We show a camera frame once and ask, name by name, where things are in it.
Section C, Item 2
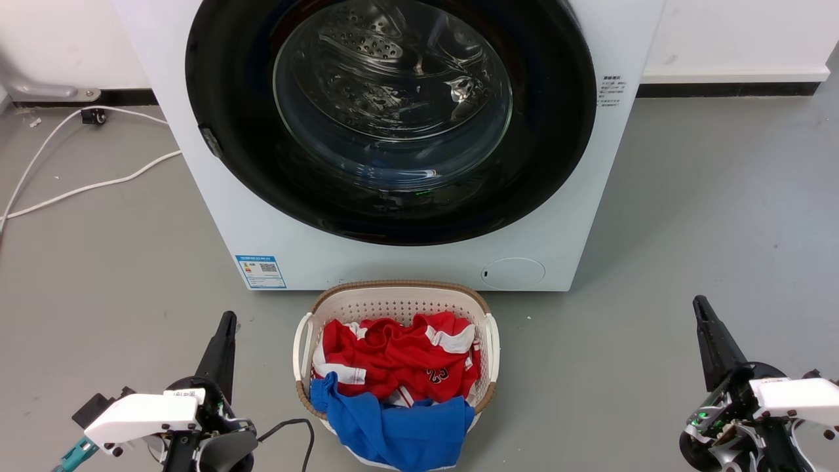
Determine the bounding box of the white plastic laundry basket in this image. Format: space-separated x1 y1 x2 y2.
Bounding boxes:
293 281 501 439

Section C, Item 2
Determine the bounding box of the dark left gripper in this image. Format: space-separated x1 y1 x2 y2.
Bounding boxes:
167 311 238 439

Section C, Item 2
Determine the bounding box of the blue energy label sticker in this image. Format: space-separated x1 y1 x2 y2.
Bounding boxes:
235 255 287 290

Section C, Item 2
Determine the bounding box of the round white filter cover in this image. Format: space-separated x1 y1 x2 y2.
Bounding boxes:
480 257 546 290

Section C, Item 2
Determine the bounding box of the blue garment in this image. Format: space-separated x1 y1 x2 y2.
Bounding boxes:
309 372 475 472

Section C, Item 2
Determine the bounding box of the grey metal floor bracket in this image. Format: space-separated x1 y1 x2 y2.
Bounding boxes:
10 79 102 104

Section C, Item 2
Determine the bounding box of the small black text sticker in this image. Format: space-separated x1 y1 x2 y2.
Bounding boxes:
598 74 629 113

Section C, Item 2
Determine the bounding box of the red and white jersey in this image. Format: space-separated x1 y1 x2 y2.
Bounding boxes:
312 312 481 408

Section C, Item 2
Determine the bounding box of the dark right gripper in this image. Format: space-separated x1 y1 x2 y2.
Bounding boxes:
678 295 797 472

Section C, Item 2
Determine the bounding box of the black round glass washer door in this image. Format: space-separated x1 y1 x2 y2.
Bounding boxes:
185 0 597 246

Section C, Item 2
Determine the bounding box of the white front-load washing machine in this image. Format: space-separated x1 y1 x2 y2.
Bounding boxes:
111 0 666 292

